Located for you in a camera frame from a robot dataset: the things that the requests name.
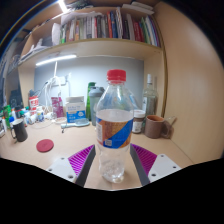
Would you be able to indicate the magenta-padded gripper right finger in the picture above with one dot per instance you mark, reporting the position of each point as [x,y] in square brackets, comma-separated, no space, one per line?
[163,166]

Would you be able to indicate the brown jar white lid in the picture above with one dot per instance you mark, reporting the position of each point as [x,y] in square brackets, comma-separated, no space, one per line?
[138,122]

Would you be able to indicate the light blue hairbrush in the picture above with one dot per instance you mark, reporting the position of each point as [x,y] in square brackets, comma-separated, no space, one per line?
[80,123]

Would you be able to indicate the white and blue carton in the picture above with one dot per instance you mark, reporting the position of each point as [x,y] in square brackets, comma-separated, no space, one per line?
[75,111]

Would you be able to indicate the black mug white inside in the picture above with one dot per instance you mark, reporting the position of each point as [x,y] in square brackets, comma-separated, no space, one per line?
[20,130]

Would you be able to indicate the under-shelf tube light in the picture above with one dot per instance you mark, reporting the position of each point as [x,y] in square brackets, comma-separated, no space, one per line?
[56,60]

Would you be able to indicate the flat round red coaster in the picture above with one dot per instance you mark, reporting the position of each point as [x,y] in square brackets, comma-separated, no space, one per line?
[45,145]

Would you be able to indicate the brown ceramic mug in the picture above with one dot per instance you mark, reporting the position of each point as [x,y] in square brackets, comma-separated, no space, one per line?
[154,127]

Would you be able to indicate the clear glass liquor bottle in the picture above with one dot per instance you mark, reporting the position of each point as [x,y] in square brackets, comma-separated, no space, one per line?
[150,100]

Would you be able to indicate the green plastic container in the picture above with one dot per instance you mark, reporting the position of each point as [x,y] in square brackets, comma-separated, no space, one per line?
[7,115]

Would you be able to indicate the red and white canister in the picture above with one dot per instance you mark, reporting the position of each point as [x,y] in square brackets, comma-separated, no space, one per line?
[33,102]

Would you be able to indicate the clear red-capped water bottle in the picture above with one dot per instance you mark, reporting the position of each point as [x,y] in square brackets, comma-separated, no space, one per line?
[113,126]

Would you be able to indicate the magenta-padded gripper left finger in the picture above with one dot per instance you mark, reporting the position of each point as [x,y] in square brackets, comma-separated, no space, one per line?
[63,166]

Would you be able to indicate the ceiling tube light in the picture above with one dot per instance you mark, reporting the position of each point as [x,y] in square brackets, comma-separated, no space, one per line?
[62,6]

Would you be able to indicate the magenta pouch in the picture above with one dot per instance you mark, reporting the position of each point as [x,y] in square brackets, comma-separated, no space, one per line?
[58,106]

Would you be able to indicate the white wall power strip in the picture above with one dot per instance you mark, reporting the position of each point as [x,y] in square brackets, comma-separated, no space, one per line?
[60,80]

